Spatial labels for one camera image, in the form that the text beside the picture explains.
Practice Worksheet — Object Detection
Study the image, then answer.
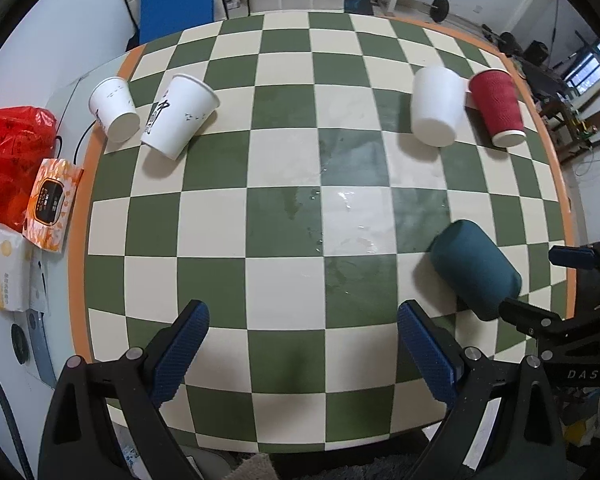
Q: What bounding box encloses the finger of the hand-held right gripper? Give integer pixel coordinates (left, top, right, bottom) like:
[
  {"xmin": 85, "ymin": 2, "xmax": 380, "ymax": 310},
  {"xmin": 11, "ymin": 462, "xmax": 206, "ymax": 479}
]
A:
[
  {"xmin": 499, "ymin": 298, "xmax": 574, "ymax": 341},
  {"xmin": 548, "ymin": 235, "xmax": 600, "ymax": 280}
]

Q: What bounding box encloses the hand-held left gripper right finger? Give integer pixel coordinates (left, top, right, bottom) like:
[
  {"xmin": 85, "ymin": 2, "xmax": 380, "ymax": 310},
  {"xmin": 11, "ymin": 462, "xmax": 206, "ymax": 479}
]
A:
[{"xmin": 397, "ymin": 300, "xmax": 569, "ymax": 480}]

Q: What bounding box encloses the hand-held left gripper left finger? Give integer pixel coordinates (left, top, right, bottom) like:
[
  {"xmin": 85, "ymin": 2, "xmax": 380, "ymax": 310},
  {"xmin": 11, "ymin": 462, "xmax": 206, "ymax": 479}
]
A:
[{"xmin": 39, "ymin": 300, "xmax": 211, "ymax": 480}]

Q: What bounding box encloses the dark teal cup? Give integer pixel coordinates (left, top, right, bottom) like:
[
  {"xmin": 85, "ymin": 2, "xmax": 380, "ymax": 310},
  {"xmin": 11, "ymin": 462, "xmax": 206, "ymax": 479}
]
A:
[{"xmin": 429, "ymin": 219, "xmax": 524, "ymax": 322}]

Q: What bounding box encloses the red ribbed paper cup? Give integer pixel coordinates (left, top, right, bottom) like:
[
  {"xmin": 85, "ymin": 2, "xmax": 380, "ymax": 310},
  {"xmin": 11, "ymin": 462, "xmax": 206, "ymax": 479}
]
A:
[{"xmin": 468, "ymin": 68, "xmax": 526, "ymax": 149}]

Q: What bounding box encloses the plain white paper cup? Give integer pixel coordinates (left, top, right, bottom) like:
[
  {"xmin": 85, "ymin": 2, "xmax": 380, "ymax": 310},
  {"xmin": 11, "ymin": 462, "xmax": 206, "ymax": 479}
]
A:
[{"xmin": 410, "ymin": 66, "xmax": 474, "ymax": 148}]

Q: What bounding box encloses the large white black-print paper cup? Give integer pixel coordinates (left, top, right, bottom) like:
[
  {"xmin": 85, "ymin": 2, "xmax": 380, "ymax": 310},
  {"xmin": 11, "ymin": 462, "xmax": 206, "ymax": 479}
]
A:
[{"xmin": 139, "ymin": 74, "xmax": 220, "ymax": 161}]

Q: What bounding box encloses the small white printed paper cup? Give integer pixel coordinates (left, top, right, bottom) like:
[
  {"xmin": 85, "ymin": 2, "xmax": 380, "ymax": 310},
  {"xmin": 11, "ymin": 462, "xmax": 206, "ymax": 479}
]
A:
[{"xmin": 88, "ymin": 76, "xmax": 141, "ymax": 144}]

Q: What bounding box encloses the wooden chair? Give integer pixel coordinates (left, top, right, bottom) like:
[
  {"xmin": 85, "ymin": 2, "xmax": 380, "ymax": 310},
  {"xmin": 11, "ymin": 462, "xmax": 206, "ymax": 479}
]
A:
[{"xmin": 547, "ymin": 85, "xmax": 600, "ymax": 163}]

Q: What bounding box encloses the black round disc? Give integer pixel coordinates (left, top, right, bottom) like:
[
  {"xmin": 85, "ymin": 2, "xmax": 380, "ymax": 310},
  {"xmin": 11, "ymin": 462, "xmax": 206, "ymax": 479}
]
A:
[{"xmin": 10, "ymin": 322, "xmax": 31, "ymax": 367}]

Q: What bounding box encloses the black desk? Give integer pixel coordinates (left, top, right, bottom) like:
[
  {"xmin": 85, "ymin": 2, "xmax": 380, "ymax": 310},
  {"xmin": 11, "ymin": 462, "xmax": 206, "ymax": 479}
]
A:
[{"xmin": 516, "ymin": 57, "xmax": 572, "ymax": 107}]

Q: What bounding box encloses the window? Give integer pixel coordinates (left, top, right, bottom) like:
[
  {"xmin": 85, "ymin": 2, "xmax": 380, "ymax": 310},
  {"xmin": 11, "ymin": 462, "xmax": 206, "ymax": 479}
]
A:
[{"xmin": 564, "ymin": 41, "xmax": 600, "ymax": 97}]

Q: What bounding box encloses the orange wet wipes pack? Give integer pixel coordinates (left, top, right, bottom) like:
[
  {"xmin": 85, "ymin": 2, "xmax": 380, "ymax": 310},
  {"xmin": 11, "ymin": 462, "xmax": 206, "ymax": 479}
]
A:
[{"xmin": 21, "ymin": 157, "xmax": 85, "ymax": 253}]

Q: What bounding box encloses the white yellow-print tissue pack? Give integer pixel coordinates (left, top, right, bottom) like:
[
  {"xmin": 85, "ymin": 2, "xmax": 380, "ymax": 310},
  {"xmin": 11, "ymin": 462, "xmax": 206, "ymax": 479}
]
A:
[{"xmin": 0, "ymin": 220, "xmax": 34, "ymax": 312}]

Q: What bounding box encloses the green cream checkered table mat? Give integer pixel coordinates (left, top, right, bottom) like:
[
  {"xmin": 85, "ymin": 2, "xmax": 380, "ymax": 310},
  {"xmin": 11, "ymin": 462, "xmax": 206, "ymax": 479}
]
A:
[{"xmin": 70, "ymin": 11, "xmax": 579, "ymax": 457}]

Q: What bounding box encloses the red plastic bag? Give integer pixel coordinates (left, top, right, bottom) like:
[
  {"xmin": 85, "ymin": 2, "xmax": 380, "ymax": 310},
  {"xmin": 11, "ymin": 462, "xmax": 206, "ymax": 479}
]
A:
[{"xmin": 0, "ymin": 106, "xmax": 59, "ymax": 233}]

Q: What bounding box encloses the black barbell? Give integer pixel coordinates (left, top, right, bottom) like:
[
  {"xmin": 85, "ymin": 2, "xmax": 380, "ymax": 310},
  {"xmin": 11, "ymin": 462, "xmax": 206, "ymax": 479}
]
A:
[{"xmin": 399, "ymin": 0, "xmax": 481, "ymax": 24}]

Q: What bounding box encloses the blue board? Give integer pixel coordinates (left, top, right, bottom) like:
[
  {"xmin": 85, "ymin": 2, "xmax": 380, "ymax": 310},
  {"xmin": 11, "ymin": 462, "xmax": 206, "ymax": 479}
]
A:
[{"xmin": 139, "ymin": 0, "xmax": 216, "ymax": 45}]

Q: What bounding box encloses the thick black cable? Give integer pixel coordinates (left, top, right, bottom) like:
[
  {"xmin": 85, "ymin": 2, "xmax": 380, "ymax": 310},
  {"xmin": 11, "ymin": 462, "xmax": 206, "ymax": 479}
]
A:
[{"xmin": 0, "ymin": 344, "xmax": 37, "ymax": 480}]

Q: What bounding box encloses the thin black cable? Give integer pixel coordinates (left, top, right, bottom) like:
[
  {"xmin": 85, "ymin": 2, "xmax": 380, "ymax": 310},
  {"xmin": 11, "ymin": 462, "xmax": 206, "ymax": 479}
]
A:
[{"xmin": 54, "ymin": 121, "xmax": 102, "ymax": 165}]

